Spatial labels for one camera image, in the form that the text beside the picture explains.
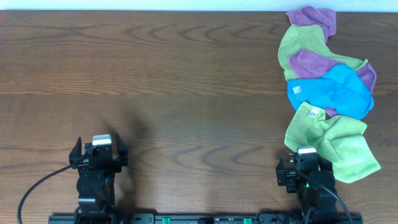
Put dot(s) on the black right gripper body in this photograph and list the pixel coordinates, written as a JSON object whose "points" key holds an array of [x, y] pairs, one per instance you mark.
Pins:
{"points": [[303, 169]]}

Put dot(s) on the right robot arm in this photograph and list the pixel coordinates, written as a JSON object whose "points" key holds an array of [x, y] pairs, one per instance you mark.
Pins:
{"points": [[318, 203]]}

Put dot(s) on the purple cloth at back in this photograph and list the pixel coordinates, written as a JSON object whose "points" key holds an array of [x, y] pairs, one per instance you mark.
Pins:
{"points": [[308, 16]]}

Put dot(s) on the olive green microfiber cloth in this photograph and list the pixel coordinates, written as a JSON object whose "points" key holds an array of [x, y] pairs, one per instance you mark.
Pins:
{"points": [[309, 38]]}

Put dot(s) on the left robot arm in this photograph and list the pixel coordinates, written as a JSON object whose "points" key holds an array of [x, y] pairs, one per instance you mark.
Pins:
{"points": [[96, 195]]}

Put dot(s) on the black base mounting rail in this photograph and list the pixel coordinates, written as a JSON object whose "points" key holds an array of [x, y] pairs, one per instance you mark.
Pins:
{"points": [[150, 218]]}

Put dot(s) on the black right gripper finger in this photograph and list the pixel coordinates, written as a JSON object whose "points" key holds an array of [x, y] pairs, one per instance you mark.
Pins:
{"points": [[280, 173], [324, 164]]}

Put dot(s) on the light green microfiber cloth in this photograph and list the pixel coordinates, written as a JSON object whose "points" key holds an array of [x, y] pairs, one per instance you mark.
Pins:
{"points": [[338, 139]]}

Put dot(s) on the purple microfiber cloth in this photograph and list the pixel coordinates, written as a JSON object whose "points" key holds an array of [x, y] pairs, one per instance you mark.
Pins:
{"points": [[306, 65]]}

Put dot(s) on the blue microfiber cloth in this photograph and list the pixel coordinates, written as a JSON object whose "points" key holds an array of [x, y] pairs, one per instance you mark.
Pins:
{"points": [[340, 88]]}

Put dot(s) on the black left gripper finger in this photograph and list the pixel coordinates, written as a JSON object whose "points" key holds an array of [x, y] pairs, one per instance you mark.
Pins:
{"points": [[75, 155], [122, 150]]}

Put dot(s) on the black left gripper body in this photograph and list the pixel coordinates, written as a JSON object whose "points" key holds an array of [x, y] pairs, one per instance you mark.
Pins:
{"points": [[98, 161]]}

